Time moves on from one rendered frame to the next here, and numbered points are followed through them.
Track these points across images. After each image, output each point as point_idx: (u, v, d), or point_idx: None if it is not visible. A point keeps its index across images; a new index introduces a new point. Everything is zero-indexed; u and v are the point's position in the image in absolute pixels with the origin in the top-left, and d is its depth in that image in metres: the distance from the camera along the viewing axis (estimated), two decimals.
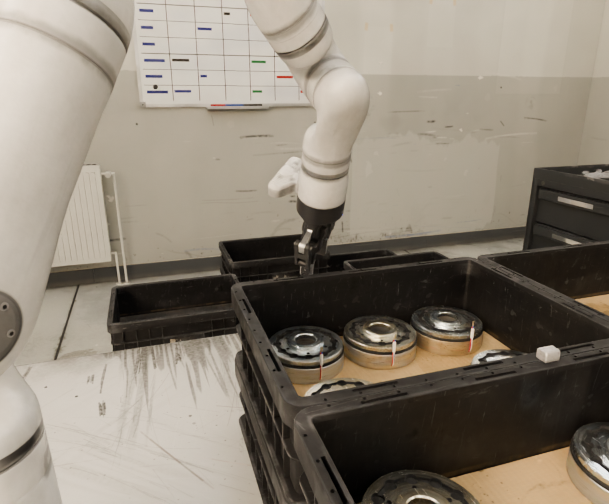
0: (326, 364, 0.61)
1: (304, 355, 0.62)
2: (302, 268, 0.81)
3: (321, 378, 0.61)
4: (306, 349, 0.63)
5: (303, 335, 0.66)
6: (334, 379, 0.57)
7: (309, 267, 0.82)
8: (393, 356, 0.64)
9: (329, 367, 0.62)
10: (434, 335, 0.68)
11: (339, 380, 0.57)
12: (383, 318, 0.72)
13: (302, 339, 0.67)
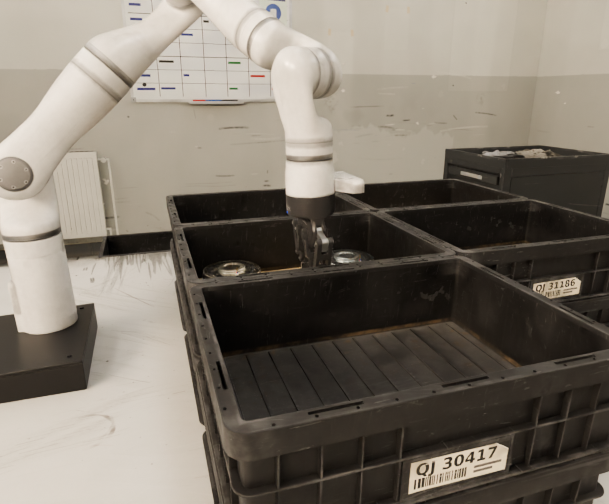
0: None
1: None
2: (308, 266, 0.81)
3: None
4: None
5: None
6: None
7: None
8: None
9: None
10: None
11: None
12: None
13: None
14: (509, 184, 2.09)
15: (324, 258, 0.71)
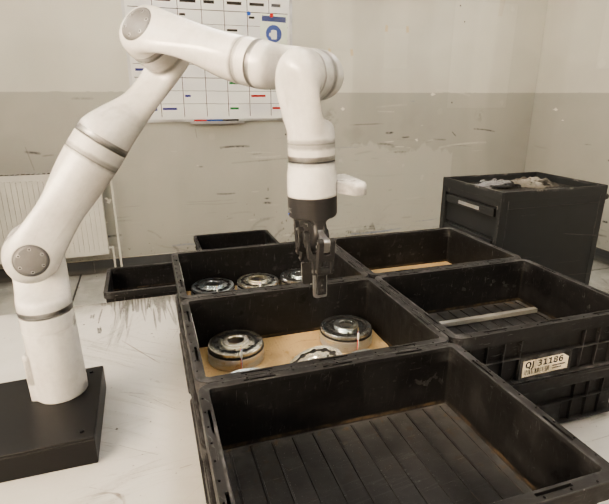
0: None
1: (209, 290, 1.13)
2: (308, 266, 0.81)
3: None
4: (211, 287, 1.14)
5: (212, 281, 1.18)
6: (309, 349, 0.84)
7: (306, 273, 0.80)
8: None
9: None
10: (288, 282, 1.19)
11: (312, 349, 0.83)
12: (263, 274, 1.24)
13: (212, 284, 1.18)
14: (505, 216, 2.13)
15: (326, 259, 0.70)
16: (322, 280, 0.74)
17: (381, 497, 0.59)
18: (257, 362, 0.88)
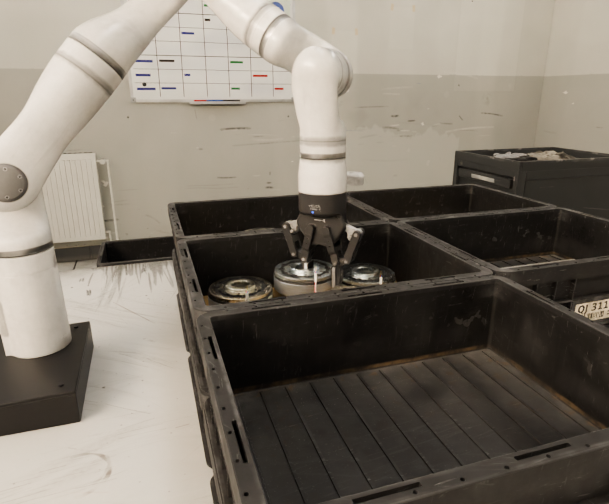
0: (319, 282, 0.76)
1: (302, 275, 0.77)
2: (304, 267, 0.81)
3: (315, 293, 0.76)
4: (304, 271, 0.78)
5: None
6: (326, 290, 0.72)
7: None
8: None
9: (322, 285, 0.77)
10: None
11: (330, 290, 0.71)
12: (269, 228, 1.12)
13: (302, 267, 0.82)
14: (523, 188, 2.01)
15: (356, 248, 0.75)
16: (341, 270, 0.78)
17: (425, 445, 0.47)
18: None
